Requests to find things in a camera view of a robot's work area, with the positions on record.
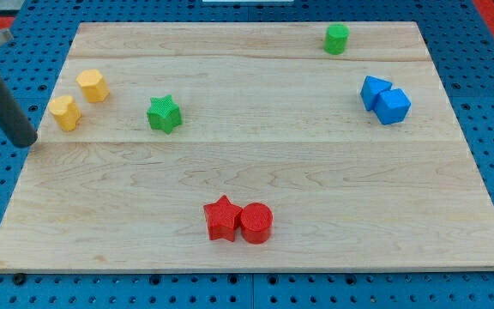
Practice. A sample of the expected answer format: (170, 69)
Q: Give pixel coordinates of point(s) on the yellow hexagon block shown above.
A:
(93, 85)

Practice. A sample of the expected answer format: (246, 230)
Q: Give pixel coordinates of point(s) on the blue cube block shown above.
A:
(392, 106)

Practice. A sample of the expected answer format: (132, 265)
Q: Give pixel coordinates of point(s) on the blue triangle block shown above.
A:
(371, 88)

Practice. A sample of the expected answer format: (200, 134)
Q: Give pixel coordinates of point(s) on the wooden board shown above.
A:
(267, 117)

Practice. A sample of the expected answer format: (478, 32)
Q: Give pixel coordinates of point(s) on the red star block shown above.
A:
(222, 218)

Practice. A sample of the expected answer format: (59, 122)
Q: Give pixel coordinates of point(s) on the yellow heart block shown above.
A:
(65, 111)

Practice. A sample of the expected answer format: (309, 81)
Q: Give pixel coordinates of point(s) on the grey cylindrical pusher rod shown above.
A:
(13, 121)

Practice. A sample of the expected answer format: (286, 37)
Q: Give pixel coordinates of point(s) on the green cylinder block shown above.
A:
(336, 37)

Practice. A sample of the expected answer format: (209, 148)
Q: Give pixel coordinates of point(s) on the red cylinder block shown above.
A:
(256, 221)

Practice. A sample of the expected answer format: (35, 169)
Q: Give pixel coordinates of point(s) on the green star block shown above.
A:
(164, 114)

